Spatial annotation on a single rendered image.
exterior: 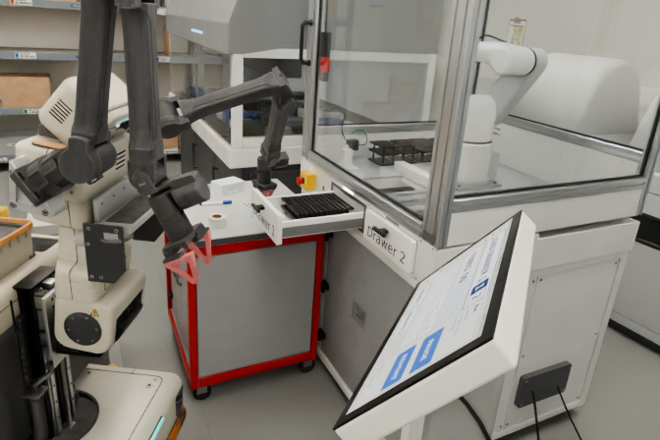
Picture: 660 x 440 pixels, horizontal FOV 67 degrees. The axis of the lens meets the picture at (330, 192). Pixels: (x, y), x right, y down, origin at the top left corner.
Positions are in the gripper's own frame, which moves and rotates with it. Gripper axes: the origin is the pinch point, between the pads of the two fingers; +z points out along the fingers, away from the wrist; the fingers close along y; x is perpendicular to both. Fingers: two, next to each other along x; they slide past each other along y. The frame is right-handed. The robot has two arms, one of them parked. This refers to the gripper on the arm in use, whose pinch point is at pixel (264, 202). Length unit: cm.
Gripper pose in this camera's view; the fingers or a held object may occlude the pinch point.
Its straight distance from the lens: 211.2
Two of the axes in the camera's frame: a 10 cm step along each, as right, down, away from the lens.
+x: -7.9, 1.9, -5.9
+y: -6.2, -3.0, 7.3
